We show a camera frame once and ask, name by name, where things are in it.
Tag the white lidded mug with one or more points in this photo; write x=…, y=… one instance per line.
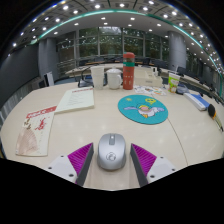
x=113, y=80

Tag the blue-and-white book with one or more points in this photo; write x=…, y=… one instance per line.
x=196, y=101

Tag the stack of white paper cups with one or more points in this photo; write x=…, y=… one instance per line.
x=97, y=77

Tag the group of ceiling lights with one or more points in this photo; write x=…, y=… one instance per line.
x=97, y=6

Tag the colourful sticker sheet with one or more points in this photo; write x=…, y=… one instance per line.
x=150, y=90

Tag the silver computer mouse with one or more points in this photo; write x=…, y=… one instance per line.
x=111, y=151

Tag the red thermos bottle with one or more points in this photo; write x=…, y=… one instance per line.
x=128, y=75

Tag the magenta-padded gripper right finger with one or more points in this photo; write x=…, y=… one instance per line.
x=161, y=166

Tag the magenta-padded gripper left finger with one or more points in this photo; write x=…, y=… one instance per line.
x=60, y=165

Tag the red-and-white fan print brochure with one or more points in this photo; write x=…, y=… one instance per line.
x=35, y=133

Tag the grey box monitor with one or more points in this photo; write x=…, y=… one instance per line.
x=37, y=83

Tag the black-and-yellow tool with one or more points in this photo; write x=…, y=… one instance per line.
x=212, y=111

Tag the green-print paper cup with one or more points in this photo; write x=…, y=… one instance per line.
x=173, y=83

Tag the white leaning panel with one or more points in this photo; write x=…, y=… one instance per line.
x=49, y=78

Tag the round teal cartoon mouse pad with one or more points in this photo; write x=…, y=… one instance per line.
x=133, y=111

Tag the long curved conference desk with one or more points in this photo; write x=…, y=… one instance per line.
x=76, y=70

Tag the black gooseneck desk microphone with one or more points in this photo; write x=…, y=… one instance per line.
x=182, y=89
x=85, y=83

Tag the cream paper document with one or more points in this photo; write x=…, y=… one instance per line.
x=76, y=99

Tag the beige organizer box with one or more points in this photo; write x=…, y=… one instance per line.
x=146, y=79

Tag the row of dark chairs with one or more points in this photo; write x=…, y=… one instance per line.
x=100, y=59

